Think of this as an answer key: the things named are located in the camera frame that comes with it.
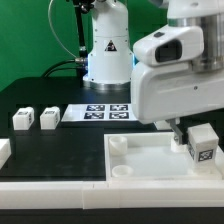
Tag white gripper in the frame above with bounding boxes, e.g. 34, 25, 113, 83
131, 62, 224, 145

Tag black cables at base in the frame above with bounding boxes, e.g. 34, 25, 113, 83
41, 58, 88, 79

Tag white front fence rail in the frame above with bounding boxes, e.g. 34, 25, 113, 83
0, 180, 224, 209

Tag grey curved cable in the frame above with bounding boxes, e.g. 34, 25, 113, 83
47, 0, 80, 60

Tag white square tabletop tray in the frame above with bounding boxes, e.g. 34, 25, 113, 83
104, 132, 224, 181

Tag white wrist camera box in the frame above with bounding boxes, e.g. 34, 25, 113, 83
133, 25, 204, 67

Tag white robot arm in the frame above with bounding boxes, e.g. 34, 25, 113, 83
83, 0, 224, 129

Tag white left fence piece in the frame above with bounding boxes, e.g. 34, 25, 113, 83
0, 139, 11, 169

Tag black camera pole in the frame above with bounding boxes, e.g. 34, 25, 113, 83
68, 0, 95, 78

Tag white sheet with markers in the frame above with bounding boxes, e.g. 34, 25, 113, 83
62, 103, 136, 122

